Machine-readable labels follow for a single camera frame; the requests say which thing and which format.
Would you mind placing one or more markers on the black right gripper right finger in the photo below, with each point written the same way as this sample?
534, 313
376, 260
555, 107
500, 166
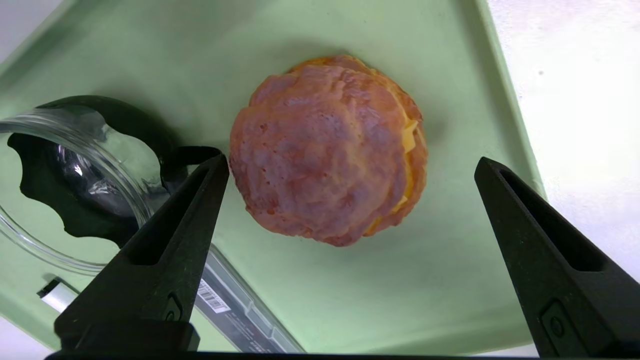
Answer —
560, 270

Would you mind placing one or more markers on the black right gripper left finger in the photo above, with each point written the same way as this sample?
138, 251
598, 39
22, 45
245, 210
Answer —
165, 270

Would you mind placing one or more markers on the white marker pen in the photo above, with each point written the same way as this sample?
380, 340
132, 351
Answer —
60, 296

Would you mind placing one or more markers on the glass cup with black holder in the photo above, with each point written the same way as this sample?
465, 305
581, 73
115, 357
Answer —
75, 200

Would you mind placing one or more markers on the cream puff pastry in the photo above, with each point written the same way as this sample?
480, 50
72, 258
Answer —
325, 150

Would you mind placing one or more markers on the light green plastic tray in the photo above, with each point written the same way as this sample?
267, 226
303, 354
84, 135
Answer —
450, 280

